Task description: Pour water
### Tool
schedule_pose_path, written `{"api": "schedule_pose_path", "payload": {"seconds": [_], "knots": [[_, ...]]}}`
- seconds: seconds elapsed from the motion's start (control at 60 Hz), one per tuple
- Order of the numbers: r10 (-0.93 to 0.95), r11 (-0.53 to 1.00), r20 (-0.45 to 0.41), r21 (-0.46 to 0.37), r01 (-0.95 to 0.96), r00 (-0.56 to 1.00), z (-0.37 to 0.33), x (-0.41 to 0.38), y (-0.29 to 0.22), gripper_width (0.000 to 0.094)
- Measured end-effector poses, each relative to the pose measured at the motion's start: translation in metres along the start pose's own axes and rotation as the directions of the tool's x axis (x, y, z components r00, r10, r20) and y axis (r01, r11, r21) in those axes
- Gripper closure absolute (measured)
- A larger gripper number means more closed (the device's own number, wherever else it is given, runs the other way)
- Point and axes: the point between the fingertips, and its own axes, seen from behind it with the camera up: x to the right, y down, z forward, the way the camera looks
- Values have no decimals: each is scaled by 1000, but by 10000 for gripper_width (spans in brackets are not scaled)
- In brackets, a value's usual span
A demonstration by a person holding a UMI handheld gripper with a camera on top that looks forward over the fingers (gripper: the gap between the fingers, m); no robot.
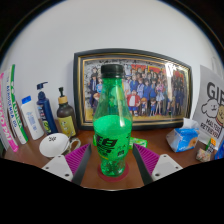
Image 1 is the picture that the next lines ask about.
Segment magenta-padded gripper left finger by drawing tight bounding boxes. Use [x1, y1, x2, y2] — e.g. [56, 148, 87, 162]
[41, 143, 93, 186]

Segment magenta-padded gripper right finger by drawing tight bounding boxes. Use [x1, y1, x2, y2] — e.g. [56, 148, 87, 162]
[132, 143, 184, 186]

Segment green plastic drink bottle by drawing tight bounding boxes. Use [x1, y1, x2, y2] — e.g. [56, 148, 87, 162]
[92, 63, 133, 178]

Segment patterned ceramic mug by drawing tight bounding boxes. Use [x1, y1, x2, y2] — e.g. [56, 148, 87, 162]
[38, 132, 82, 159]

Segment blue tissue pack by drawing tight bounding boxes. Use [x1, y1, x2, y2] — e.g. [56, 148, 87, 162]
[165, 117, 201, 154]

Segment small green packet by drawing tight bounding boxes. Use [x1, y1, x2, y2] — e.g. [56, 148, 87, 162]
[128, 136, 149, 149]

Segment flat round red coaster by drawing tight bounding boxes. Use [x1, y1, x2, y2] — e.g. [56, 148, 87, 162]
[96, 162, 130, 183]

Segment brown pump bottle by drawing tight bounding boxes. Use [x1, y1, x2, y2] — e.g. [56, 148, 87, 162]
[56, 86, 78, 138]

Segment puzzle cube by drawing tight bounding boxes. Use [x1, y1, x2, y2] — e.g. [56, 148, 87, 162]
[204, 137, 218, 154]

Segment white bottle with blue cap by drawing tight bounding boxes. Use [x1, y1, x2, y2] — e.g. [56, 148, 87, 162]
[20, 95, 45, 141]

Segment dark blue pump bottle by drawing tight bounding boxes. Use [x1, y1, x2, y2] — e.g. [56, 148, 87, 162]
[36, 81, 59, 136]

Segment pink and white long tube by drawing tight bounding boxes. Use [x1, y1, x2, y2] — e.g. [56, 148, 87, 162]
[0, 71, 20, 153]

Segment green and white long tube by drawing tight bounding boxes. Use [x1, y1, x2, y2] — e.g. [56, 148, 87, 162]
[3, 63, 30, 145]

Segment white printed paper bag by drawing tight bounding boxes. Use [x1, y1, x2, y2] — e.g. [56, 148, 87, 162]
[192, 64, 224, 148]

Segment framed group picture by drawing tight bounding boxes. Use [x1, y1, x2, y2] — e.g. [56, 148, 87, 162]
[72, 48, 193, 131]

